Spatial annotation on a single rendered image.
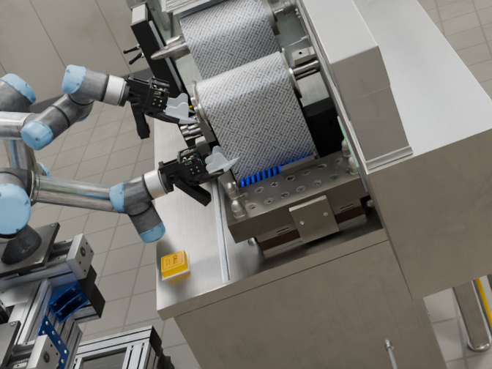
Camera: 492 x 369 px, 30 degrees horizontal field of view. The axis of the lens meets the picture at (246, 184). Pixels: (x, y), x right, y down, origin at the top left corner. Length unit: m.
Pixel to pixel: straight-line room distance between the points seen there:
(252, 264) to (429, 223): 0.85
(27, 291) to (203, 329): 0.86
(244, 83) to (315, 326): 0.68
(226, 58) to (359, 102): 1.13
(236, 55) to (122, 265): 1.99
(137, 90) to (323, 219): 0.59
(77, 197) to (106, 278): 1.80
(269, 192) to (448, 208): 0.85
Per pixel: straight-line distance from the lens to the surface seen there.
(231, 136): 2.45
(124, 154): 5.34
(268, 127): 2.45
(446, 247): 1.70
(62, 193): 2.59
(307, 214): 2.34
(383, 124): 1.55
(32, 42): 6.21
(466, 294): 3.08
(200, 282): 2.44
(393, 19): 2.08
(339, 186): 2.34
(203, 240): 2.59
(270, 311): 2.46
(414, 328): 2.58
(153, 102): 2.43
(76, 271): 3.12
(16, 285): 3.22
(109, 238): 4.65
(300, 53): 2.44
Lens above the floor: 2.29
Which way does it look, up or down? 30 degrees down
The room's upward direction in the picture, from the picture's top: 24 degrees counter-clockwise
